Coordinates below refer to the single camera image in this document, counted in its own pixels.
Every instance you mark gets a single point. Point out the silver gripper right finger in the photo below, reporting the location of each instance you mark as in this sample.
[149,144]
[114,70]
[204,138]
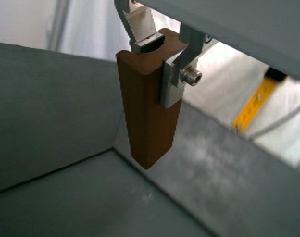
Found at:
[180,66]

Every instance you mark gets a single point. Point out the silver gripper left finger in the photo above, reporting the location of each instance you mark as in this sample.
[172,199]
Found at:
[145,39]

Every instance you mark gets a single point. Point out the brown arch bar object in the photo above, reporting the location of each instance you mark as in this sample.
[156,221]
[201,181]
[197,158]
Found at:
[150,122]

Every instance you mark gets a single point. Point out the yellow perforated rail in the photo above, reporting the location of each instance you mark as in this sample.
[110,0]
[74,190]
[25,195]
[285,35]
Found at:
[255,104]

